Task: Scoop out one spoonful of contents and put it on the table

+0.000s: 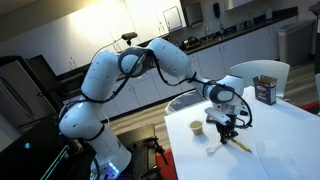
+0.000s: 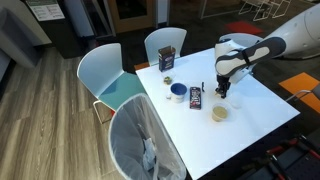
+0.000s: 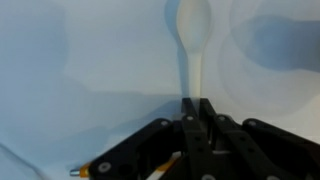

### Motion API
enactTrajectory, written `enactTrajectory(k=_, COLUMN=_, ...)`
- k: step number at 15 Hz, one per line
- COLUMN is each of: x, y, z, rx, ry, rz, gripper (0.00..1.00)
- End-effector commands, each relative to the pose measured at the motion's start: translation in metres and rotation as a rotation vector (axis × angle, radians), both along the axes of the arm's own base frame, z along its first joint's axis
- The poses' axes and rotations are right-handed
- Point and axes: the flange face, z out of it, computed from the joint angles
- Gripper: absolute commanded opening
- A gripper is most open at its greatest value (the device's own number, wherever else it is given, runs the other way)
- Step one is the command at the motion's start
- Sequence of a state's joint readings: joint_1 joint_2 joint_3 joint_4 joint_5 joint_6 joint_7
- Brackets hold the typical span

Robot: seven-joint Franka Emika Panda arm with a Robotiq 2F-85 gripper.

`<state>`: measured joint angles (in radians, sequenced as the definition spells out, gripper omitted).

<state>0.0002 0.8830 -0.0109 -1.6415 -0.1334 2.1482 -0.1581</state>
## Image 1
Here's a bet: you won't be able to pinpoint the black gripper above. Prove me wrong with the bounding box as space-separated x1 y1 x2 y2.
214 114 240 145

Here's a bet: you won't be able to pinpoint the white plastic spoon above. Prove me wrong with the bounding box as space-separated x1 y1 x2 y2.
205 142 224 155

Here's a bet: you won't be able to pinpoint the yellow pencil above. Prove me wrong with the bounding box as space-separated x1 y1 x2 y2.
231 138 253 154

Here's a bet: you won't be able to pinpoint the small paper cup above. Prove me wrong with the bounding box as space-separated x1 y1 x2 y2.
189 120 205 136

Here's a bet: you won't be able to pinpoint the open cardboard food box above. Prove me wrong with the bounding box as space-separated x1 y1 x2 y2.
252 74 279 106

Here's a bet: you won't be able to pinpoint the white chair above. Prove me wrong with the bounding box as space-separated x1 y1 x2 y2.
229 59 291 100
314 73 320 101

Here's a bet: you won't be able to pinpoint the white lower kitchen cabinets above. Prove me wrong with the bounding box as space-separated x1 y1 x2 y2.
63 15 299 122

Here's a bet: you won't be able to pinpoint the white kitchen cabinets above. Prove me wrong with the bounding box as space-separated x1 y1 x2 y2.
0 0 188 77
63 15 299 122

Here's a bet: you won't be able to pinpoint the kitchen faucet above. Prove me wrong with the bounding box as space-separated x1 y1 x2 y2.
203 25 212 42

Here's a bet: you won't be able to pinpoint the black kitchen countertop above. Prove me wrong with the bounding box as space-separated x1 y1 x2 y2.
56 6 299 93

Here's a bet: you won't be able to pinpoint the white waste bin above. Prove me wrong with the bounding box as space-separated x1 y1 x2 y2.
277 18 317 67

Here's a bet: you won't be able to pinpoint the black soap dispenser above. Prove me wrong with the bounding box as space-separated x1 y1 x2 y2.
213 2 222 20

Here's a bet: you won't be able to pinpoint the paper towel dispenser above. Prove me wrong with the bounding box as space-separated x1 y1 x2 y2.
184 1 205 28

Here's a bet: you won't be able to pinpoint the white container on counter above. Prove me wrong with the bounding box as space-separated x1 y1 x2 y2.
264 7 274 21

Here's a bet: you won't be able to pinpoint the white upper kitchen cabinets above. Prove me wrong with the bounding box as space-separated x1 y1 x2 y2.
0 0 188 77

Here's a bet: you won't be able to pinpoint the black robot control box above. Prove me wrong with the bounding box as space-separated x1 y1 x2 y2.
0 113 101 180

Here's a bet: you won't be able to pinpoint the steel refrigerator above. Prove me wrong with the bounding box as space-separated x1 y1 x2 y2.
0 54 59 129

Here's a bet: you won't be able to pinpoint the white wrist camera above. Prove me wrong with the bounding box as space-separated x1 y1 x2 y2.
204 106 233 125

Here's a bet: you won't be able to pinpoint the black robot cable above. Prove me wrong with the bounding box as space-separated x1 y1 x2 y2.
58 48 254 180

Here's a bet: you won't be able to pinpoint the small white wall cabinet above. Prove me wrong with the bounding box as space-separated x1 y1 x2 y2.
225 0 256 12

